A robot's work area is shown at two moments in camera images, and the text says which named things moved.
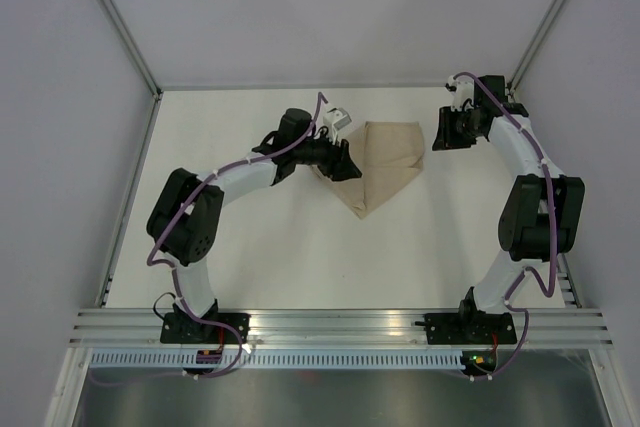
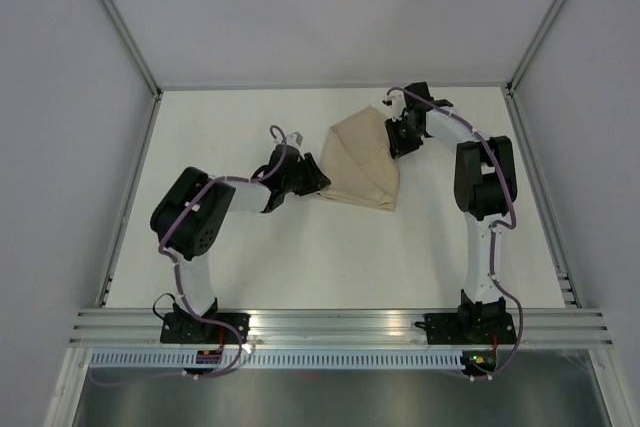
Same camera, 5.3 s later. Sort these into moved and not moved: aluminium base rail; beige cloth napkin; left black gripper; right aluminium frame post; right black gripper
Moved: right black gripper; left black gripper; beige cloth napkin
Not moved: right aluminium frame post; aluminium base rail
